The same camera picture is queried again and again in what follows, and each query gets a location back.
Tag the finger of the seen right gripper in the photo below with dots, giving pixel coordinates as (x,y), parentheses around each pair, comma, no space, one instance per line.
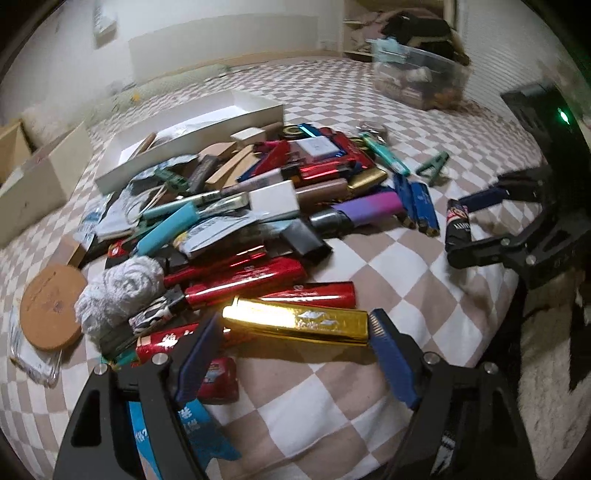
(484,199)

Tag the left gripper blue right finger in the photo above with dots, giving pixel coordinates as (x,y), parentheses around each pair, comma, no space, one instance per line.
(398,355)

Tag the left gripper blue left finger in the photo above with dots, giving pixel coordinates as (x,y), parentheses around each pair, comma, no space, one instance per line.
(192,355)

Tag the dark red black lighter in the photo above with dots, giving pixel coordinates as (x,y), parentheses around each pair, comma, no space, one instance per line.
(458,226)

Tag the gold foil box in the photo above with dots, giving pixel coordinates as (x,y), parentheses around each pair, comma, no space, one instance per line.
(298,322)

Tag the green plastic clip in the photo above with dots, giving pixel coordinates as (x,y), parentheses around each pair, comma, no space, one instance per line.
(432,168)

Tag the purple gradient lighter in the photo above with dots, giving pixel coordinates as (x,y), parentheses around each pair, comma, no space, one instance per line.
(369,209)

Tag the white cloth rag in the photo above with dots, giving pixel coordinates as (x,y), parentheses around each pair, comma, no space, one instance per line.
(117,294)

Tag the red lipstick tube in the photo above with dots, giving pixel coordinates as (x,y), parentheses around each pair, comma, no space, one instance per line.
(265,277)

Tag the clear plastic storage bin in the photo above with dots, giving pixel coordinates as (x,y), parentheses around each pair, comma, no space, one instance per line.
(416,77)

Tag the black bag on bin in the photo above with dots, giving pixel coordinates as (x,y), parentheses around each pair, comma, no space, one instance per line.
(423,30)

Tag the black round gold tin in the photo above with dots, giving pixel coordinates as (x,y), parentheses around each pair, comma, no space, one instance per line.
(292,132)

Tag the wooden closet shelf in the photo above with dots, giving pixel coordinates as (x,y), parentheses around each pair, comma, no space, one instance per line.
(365,19)

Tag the white cube box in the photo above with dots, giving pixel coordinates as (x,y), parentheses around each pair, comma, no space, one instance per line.
(248,136)

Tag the white shallow tray box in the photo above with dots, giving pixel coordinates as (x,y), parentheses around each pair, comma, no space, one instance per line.
(182,130)

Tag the beige shoe box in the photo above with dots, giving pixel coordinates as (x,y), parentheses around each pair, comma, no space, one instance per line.
(44,182)

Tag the green long bolster pillow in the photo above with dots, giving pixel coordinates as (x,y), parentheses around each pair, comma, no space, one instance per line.
(137,94)

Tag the fluffy white pillow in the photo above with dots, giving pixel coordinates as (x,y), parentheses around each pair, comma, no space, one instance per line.
(43,123)

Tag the white hanging bag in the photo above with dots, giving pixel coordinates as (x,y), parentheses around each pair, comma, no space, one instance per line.
(104,19)

